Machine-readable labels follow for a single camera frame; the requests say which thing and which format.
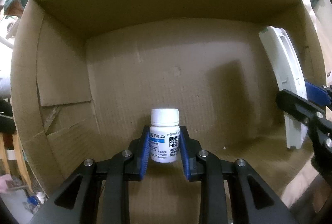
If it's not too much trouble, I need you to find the white remote control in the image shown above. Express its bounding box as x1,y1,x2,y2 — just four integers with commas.
259,26,307,149

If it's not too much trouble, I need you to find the white pill bottle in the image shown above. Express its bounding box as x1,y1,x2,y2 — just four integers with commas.
150,108,180,163

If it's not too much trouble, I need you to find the brown cardboard box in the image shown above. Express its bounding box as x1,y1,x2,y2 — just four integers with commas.
11,0,326,194

